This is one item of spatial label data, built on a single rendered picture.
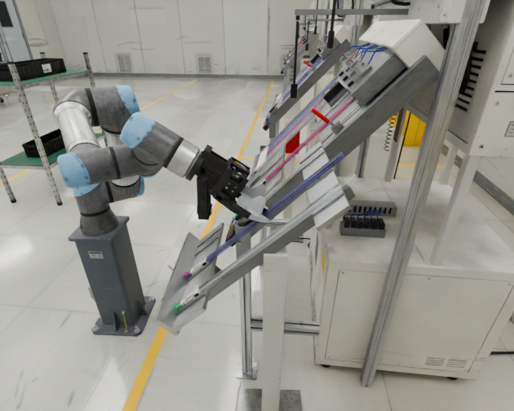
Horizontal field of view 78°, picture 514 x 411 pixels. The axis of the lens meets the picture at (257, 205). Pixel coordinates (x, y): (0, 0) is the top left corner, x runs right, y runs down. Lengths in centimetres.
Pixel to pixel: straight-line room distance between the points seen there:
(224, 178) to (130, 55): 1018
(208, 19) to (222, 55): 91
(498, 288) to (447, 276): 18
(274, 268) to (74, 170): 50
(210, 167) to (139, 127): 16
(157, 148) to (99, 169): 15
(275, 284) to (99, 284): 99
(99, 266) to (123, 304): 24
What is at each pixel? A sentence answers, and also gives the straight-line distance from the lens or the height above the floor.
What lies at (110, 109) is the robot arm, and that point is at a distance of 111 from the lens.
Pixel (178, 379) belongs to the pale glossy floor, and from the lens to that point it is 157.
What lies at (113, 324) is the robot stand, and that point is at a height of 6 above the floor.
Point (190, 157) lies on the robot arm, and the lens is 68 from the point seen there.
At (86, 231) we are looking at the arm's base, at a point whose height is 57.
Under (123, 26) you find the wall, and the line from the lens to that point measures 1079.
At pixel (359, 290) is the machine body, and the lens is 122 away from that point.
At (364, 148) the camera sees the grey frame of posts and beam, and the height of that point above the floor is 78.
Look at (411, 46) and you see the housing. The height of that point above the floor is 126.
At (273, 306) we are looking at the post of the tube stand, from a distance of 90.
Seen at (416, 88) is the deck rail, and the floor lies 117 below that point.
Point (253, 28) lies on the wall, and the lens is 975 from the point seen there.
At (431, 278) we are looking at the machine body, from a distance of 124.
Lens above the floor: 131
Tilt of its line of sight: 29 degrees down
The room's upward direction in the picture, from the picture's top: straight up
